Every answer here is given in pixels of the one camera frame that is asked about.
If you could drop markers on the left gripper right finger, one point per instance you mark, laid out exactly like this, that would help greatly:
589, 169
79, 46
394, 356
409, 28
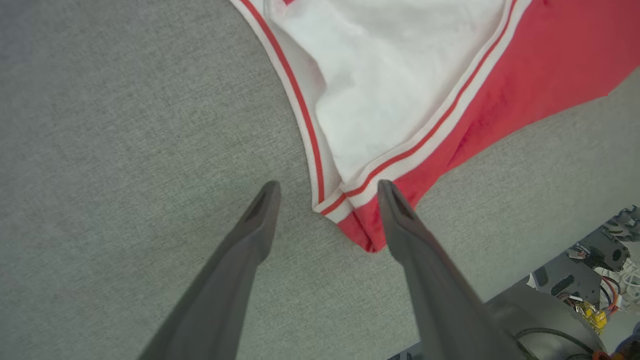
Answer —
440, 300

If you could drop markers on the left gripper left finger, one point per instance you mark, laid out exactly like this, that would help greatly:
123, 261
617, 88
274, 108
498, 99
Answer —
230, 295

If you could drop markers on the red and white Bulls jersey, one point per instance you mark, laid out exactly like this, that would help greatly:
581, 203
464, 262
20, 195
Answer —
400, 75

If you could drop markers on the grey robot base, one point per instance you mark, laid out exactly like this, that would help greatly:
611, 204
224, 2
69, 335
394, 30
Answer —
542, 312

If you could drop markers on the grey fabric sofa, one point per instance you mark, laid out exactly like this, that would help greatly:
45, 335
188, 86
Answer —
100, 150

